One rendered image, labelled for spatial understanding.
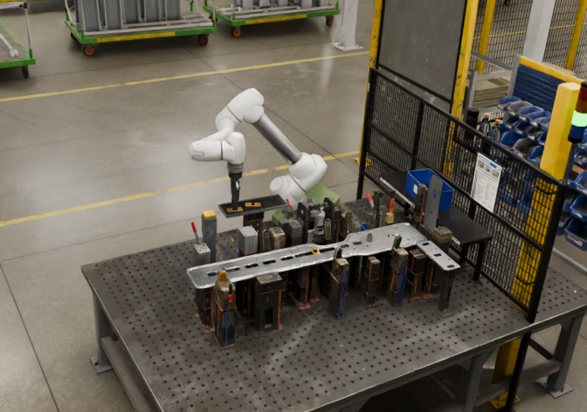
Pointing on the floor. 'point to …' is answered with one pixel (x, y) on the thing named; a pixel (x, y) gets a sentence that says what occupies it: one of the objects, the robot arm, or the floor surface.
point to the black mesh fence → (472, 201)
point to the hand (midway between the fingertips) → (234, 203)
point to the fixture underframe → (471, 379)
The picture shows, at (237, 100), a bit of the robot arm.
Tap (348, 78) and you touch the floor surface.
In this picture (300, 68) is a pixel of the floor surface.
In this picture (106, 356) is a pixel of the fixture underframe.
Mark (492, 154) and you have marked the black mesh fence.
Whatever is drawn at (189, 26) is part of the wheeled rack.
